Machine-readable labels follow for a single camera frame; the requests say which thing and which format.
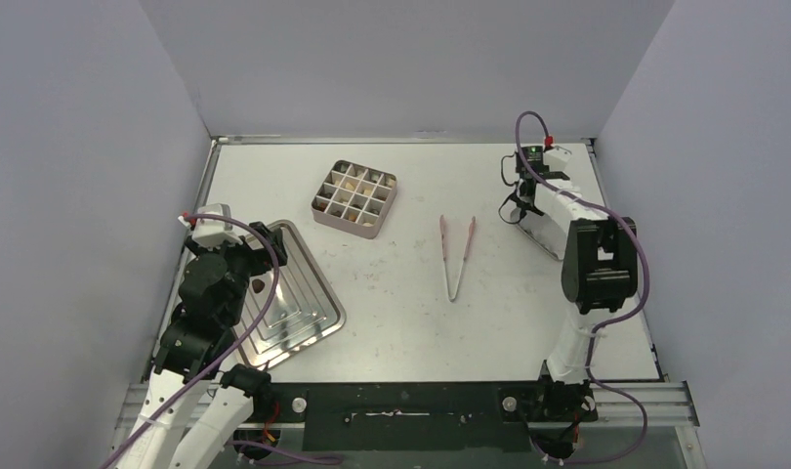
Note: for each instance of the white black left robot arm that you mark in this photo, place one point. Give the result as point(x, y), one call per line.
point(198, 338)

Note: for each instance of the aluminium rail frame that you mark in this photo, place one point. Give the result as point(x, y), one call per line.
point(642, 405)

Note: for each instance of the pink grid chocolate box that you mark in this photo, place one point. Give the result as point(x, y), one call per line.
point(354, 199)

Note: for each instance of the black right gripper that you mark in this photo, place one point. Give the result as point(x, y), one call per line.
point(531, 191)

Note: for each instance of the black mounting base plate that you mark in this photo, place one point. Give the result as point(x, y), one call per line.
point(421, 416)

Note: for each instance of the large steel tray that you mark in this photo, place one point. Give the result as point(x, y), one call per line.
point(304, 310)

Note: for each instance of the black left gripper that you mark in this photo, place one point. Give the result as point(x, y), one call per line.
point(262, 261)

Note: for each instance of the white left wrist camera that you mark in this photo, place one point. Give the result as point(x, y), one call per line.
point(210, 233)

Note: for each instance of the small square metal lid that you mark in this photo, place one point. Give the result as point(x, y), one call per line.
point(546, 233)

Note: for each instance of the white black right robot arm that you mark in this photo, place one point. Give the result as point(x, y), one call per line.
point(598, 265)

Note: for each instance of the dark dome chocolate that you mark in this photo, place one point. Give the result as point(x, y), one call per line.
point(257, 285)

